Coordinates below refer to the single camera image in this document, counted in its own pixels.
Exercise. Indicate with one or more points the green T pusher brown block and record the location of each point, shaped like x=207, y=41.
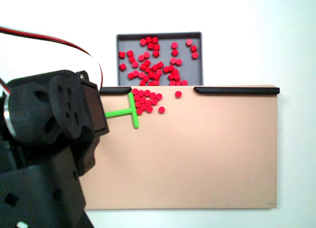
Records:
x=133, y=112

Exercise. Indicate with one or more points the beige flat board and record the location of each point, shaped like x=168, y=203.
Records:
x=185, y=151

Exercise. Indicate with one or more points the grey shallow tray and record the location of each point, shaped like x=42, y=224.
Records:
x=192, y=70

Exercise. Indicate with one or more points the black edge rail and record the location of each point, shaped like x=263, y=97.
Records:
x=118, y=90
x=237, y=90

